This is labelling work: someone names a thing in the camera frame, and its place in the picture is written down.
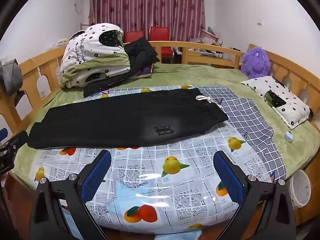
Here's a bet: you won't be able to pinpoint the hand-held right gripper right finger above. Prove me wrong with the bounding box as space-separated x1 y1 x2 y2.
213 151 297 240

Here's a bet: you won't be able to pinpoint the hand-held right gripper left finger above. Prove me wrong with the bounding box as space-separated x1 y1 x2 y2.
29 149 112 240

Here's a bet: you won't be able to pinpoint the black pants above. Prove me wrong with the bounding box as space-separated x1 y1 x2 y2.
26 87 228 150

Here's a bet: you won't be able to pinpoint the fruit print plastic tablecloth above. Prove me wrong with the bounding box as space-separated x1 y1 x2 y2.
32 85 278 235

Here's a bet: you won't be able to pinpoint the grey checked cloth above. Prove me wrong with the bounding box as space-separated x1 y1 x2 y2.
200 85 287 180

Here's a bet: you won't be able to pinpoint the white plastic bucket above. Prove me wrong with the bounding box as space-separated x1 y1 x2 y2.
289 169 312 209

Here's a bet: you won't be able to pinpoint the light blue cloth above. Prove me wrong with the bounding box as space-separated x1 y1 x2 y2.
154 230 200 240

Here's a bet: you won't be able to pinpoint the black garment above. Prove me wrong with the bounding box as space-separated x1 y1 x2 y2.
83 76 130 97

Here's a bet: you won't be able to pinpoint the white floral pillow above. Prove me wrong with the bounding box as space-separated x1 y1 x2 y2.
240 76 313 130

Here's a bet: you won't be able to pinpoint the white green floral quilt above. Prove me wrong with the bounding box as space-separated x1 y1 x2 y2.
58 23 132 89

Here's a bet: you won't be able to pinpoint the green bed sheet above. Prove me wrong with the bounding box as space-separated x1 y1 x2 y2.
10 62 320 180

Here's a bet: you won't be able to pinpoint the purple white cloth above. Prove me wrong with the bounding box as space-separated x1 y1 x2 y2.
136 65 153 78

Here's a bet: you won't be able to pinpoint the purple plush toy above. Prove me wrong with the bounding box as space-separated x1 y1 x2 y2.
240 46 271 79

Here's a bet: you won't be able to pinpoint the pile of black clothes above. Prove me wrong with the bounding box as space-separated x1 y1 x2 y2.
124 37 160 78

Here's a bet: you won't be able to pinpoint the pile of papers and boxes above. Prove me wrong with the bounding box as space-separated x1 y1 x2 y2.
189 27 247 58

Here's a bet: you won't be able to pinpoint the red chair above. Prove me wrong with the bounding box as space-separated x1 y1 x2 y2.
149 26 173 58
124 31 145 43

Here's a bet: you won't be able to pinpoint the red patterned curtain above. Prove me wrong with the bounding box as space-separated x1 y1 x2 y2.
89 0 206 42

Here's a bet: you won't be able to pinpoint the wooden bed frame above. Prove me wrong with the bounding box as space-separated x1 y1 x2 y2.
0 40 320 240

